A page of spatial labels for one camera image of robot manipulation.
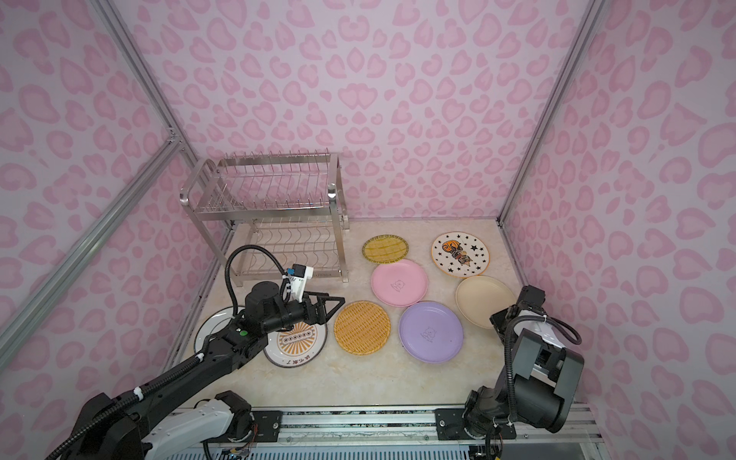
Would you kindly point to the white plate orange sunburst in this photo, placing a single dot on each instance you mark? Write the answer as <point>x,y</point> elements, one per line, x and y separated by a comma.
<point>296,347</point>

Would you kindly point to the aluminium frame profile left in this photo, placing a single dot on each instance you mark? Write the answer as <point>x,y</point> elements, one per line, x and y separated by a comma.
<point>37,307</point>

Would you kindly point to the aluminium frame profile right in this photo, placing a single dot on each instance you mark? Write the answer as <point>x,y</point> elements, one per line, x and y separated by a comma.
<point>594,15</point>

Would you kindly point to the orange woven pattern plate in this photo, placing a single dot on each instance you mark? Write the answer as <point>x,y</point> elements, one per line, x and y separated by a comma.
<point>362,328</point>

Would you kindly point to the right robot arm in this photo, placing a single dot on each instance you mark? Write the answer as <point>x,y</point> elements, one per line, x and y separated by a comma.
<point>540,376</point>

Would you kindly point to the white plate black rim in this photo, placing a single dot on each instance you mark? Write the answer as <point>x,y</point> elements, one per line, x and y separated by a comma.
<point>211,325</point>

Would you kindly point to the white star cartoon plate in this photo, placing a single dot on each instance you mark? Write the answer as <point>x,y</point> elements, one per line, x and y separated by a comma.
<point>460,254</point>

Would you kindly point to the pink plate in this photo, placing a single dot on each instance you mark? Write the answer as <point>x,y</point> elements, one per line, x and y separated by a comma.
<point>401,284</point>

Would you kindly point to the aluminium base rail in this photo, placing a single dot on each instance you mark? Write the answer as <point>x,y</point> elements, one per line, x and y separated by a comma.
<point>364,432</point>

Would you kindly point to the stainless steel dish rack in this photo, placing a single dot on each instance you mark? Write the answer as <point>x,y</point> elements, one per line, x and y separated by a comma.
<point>292,204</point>

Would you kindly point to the aluminium frame profile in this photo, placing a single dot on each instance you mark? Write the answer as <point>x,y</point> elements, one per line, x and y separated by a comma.
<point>37,307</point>
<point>594,15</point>

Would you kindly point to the green yellow woven plate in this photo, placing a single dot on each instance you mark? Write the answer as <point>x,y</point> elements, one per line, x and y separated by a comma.
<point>385,249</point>

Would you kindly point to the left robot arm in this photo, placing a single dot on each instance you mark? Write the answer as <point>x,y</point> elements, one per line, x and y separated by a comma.
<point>116,428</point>

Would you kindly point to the purple plate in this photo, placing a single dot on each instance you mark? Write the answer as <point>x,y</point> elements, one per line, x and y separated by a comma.
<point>431,332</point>

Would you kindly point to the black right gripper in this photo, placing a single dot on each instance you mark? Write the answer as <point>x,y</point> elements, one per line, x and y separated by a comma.
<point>505,318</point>

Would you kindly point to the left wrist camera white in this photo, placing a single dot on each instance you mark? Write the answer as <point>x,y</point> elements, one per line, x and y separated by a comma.
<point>297,278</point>

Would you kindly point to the cream beige plate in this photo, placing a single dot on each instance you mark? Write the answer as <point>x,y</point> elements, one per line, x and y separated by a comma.
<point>478,298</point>

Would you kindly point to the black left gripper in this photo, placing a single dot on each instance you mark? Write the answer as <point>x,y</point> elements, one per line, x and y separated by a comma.
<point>316,308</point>

